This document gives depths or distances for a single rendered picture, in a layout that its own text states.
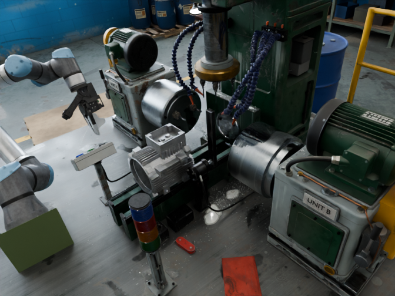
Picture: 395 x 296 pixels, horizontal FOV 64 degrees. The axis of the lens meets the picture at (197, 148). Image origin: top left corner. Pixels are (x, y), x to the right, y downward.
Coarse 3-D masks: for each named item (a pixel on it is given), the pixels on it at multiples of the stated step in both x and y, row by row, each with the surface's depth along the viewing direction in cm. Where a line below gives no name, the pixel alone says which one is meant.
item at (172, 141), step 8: (160, 128) 125; (168, 128) 126; (176, 128) 124; (152, 136) 124; (160, 136) 125; (168, 136) 122; (176, 136) 119; (184, 136) 122; (152, 144) 120; (160, 144) 116; (168, 144) 118; (176, 144) 121; (184, 144) 123; (160, 152) 117; (168, 152) 119
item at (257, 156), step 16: (256, 128) 116; (272, 128) 116; (240, 144) 115; (256, 144) 111; (272, 144) 109; (288, 144) 109; (304, 144) 113; (240, 160) 114; (256, 160) 109; (272, 160) 107; (240, 176) 117; (256, 176) 110; (272, 176) 106; (272, 192) 111
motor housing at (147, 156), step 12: (132, 156) 120; (144, 156) 117; (156, 156) 118; (132, 168) 128; (144, 168) 115; (168, 168) 118; (180, 168) 121; (144, 180) 130; (156, 180) 117; (168, 180) 120; (156, 192) 119
